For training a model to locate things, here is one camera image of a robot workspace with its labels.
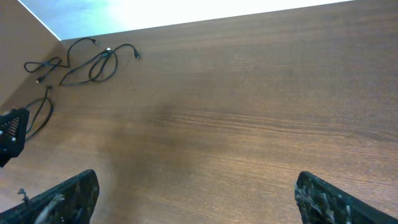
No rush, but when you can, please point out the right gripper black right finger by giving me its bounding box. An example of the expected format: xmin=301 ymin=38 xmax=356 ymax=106
xmin=294 ymin=171 xmax=397 ymax=224

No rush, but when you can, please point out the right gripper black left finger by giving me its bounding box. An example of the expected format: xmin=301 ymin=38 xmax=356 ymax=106
xmin=1 ymin=169 xmax=100 ymax=224

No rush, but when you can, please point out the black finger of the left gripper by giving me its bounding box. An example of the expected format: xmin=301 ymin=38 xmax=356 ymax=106
xmin=1 ymin=108 xmax=30 ymax=167

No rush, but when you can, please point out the black USB cable thick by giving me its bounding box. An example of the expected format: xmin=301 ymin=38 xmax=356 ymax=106
xmin=58 ymin=44 xmax=141 ymax=86

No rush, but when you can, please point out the black USB cable thin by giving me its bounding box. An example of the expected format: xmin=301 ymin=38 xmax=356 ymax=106
xmin=23 ymin=37 xmax=98 ymax=83

